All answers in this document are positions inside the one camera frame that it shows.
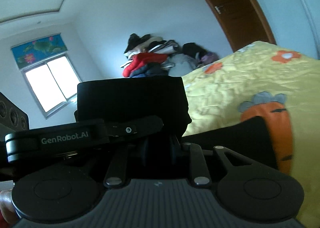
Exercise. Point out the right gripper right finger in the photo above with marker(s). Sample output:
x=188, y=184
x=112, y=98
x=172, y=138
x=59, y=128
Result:
x=244, y=187

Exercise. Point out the yellow floral bed quilt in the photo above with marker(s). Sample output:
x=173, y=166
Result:
x=277, y=84

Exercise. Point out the white sliding wardrobe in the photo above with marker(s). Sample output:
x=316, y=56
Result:
x=294, y=23

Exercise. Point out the dark speaker cabinet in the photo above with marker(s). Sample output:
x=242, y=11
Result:
x=12, y=117

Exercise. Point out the window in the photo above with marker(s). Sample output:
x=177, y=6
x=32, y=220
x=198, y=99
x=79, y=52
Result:
x=53, y=83

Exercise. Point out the brown wooden door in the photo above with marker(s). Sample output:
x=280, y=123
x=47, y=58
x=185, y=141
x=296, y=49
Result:
x=242, y=21

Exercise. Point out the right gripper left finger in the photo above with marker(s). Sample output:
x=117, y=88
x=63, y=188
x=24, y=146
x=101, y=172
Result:
x=59, y=195

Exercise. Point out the black pants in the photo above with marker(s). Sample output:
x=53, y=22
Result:
x=128, y=99

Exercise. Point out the pile of clothes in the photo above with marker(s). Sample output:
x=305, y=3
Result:
x=149, y=56

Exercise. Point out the person's hand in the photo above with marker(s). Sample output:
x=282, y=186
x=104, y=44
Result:
x=9, y=216

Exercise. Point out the floral window blind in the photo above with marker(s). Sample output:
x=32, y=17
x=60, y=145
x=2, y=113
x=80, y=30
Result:
x=37, y=50

